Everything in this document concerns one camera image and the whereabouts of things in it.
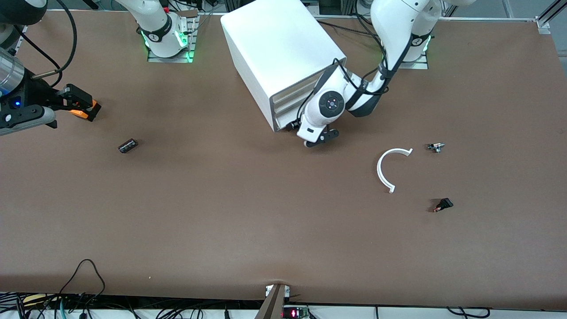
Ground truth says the white curved plastic arc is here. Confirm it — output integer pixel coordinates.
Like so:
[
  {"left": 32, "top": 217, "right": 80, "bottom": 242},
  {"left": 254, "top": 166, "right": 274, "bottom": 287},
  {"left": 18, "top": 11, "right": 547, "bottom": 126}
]
[{"left": 377, "top": 148, "right": 414, "bottom": 194}]

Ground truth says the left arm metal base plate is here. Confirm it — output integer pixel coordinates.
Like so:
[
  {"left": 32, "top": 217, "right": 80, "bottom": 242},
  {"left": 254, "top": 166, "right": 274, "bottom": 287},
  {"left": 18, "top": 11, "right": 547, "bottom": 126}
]
[{"left": 399, "top": 53, "right": 429, "bottom": 70}]

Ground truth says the white drawer cabinet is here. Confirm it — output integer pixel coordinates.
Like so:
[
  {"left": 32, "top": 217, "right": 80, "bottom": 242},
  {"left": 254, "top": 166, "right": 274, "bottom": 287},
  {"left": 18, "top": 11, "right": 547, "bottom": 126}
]
[{"left": 220, "top": 0, "right": 347, "bottom": 132}]

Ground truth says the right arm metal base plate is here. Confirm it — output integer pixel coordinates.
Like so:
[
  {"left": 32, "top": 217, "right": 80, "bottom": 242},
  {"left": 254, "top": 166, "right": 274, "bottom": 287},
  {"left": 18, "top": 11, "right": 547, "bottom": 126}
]
[{"left": 147, "top": 16, "right": 198, "bottom": 63}]

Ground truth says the grey camera mounting post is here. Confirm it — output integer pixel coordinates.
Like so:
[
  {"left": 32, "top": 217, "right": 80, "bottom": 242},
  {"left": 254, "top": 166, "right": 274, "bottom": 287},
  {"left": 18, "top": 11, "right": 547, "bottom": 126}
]
[{"left": 255, "top": 284, "right": 291, "bottom": 319}]

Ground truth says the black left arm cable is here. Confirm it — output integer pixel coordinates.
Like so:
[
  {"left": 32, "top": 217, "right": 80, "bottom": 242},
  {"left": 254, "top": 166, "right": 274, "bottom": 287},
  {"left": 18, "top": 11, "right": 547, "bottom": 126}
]
[{"left": 330, "top": 42, "right": 402, "bottom": 96}]

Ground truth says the black looped cable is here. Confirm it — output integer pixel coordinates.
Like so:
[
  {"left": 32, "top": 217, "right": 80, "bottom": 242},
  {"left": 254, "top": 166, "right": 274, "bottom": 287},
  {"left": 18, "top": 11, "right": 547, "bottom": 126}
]
[{"left": 58, "top": 259, "right": 107, "bottom": 306}]

